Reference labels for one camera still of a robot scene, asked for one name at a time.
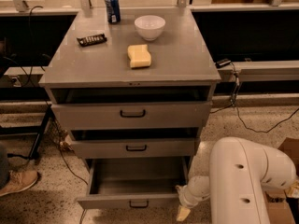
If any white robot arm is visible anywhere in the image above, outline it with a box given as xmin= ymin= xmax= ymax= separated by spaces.
xmin=177 ymin=137 xmax=296 ymax=224

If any black cable right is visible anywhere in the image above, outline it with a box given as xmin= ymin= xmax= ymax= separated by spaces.
xmin=210 ymin=63 xmax=299 ymax=134

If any black snack bar packet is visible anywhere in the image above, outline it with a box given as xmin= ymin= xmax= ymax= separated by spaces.
xmin=77 ymin=34 xmax=107 ymax=47

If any grey drawer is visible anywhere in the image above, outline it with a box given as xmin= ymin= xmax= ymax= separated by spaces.
xmin=78 ymin=157 xmax=188 ymax=209
xmin=52 ymin=102 xmax=211 ymax=130
xmin=71 ymin=138 xmax=196 ymax=159

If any grey drawer cabinet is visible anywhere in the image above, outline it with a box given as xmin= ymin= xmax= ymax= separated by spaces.
xmin=39 ymin=7 xmax=222 ymax=185

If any yellow item in box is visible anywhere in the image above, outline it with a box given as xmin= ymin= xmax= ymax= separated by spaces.
xmin=285 ymin=184 xmax=299 ymax=199

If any white bowl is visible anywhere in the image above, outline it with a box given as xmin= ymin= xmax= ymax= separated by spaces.
xmin=135 ymin=15 xmax=165 ymax=41

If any cardboard box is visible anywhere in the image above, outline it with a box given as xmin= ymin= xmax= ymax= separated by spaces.
xmin=264 ymin=138 xmax=299 ymax=224

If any black stand leg left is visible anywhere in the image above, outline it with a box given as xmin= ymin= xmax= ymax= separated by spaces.
xmin=0 ymin=105 xmax=53 ymax=161

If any black floor cable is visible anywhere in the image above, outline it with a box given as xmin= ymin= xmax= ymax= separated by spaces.
xmin=46 ymin=103 xmax=90 ymax=224

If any tan shoe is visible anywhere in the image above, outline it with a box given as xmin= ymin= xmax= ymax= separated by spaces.
xmin=0 ymin=170 xmax=38 ymax=197

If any grey top drawer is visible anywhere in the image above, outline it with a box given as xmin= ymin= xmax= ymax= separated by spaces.
xmin=52 ymin=102 xmax=211 ymax=130

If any blue soda can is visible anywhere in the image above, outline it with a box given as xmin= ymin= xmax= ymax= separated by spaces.
xmin=105 ymin=0 xmax=121 ymax=23

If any grey bottom drawer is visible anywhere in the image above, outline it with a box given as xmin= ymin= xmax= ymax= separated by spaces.
xmin=78 ymin=157 xmax=188 ymax=209

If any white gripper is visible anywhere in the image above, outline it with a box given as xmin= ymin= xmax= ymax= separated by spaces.
xmin=175 ymin=185 xmax=198 ymax=222

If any grey trouser leg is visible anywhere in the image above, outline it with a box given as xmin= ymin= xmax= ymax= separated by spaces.
xmin=0 ymin=145 xmax=9 ymax=189

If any black power adapter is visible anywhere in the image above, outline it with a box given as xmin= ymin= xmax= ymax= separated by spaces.
xmin=215 ymin=59 xmax=231 ymax=69

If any grey middle drawer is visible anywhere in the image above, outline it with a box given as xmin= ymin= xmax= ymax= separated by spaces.
xmin=71 ymin=138 xmax=196 ymax=159

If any yellow sponge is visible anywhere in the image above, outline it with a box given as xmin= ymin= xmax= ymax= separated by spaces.
xmin=127 ymin=44 xmax=151 ymax=68

